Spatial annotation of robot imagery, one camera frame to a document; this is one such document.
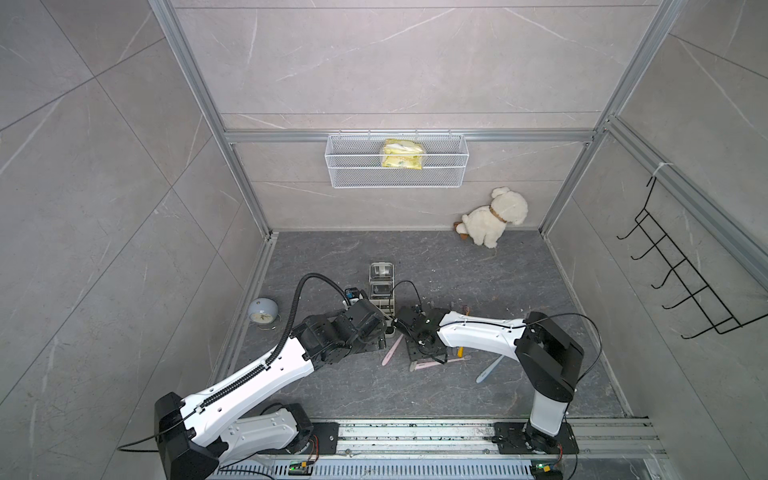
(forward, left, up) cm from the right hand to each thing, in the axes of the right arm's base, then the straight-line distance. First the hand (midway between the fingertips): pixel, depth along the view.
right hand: (421, 350), depth 88 cm
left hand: (-2, +13, +17) cm, 21 cm away
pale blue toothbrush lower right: (-6, -19, 0) cm, 20 cm away
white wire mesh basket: (+51, +20, +32) cm, 64 cm away
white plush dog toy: (+44, -27, +9) cm, 53 cm away
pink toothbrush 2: (-4, -1, -1) cm, 5 cm away
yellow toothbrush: (-1, -12, 0) cm, 12 cm away
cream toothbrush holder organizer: (+26, +12, +1) cm, 29 cm away
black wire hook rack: (-4, -58, +32) cm, 66 cm away
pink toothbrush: (0, +9, 0) cm, 9 cm away
